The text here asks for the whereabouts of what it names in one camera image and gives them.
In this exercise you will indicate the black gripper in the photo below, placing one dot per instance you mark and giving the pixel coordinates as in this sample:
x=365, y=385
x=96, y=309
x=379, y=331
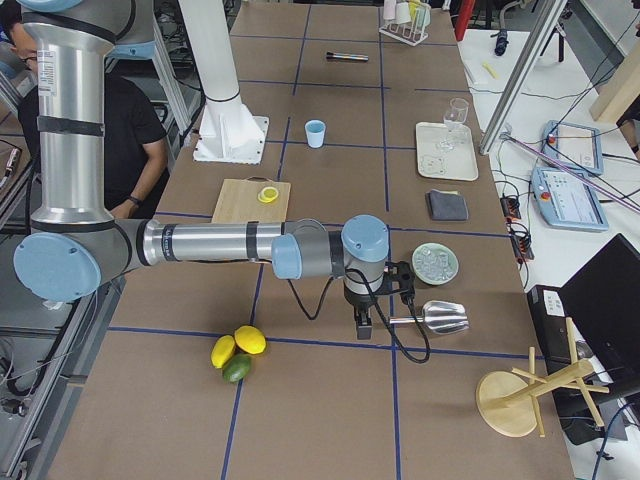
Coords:
x=361, y=304

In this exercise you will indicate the stainless steel ice scoop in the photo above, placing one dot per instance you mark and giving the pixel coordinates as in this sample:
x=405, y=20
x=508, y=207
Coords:
x=435, y=317

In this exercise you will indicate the blue paper cup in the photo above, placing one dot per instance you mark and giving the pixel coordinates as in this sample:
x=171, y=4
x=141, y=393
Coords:
x=315, y=133

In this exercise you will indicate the steel muddler black tip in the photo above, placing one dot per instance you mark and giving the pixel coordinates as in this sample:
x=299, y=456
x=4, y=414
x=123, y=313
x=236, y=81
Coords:
x=346, y=57

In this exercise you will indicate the whole yellow lemon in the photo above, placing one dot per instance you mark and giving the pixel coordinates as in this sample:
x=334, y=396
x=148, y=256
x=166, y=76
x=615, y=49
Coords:
x=222, y=351
x=250, y=339

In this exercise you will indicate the yellow lemon slice on board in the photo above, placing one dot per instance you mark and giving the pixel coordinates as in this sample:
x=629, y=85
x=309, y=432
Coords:
x=268, y=194

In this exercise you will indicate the green bowl of ice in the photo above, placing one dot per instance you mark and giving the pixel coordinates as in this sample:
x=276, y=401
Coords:
x=434, y=263

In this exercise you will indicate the whole green lime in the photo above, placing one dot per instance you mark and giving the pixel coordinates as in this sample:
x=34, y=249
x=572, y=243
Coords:
x=237, y=368

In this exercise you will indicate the folded grey yellow cloth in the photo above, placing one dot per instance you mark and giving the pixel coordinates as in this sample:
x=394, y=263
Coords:
x=446, y=206

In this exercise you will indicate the round wooden stand base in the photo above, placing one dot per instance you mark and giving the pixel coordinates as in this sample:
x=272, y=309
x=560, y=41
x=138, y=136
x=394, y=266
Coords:
x=508, y=401

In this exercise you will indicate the bamboo cutting board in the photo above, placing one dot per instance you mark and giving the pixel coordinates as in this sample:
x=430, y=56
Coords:
x=237, y=202

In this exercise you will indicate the beige bear serving tray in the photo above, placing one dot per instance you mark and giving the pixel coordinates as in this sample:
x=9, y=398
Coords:
x=458, y=163

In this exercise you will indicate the clear wine glass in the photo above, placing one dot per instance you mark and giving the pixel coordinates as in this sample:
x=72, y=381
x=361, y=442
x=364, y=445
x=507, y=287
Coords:
x=454, y=117

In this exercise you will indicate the blue teach pendant near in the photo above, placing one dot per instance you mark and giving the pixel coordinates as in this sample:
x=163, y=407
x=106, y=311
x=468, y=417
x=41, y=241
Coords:
x=565, y=201

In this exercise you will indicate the blue teach pendant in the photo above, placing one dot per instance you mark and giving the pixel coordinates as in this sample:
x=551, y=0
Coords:
x=576, y=146
x=565, y=201

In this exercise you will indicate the black monitor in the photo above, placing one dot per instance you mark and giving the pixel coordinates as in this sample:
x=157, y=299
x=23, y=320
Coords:
x=602, y=298

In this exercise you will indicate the blue teach pendant far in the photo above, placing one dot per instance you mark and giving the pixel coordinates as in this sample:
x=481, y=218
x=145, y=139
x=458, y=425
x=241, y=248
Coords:
x=576, y=146

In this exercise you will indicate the seated person black shirt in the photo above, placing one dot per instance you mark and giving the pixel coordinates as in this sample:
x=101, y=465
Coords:
x=135, y=149

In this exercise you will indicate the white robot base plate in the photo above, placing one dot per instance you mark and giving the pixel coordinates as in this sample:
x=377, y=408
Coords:
x=230, y=133

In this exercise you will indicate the white wire cup rack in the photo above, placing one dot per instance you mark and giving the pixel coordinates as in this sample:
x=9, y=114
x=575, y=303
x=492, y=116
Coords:
x=406, y=21

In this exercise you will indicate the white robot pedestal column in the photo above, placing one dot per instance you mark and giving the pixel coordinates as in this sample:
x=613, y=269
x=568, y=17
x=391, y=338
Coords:
x=208, y=34

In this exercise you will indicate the aluminium frame post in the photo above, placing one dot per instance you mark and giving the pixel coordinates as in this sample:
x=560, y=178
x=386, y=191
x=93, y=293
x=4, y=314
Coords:
x=549, y=16

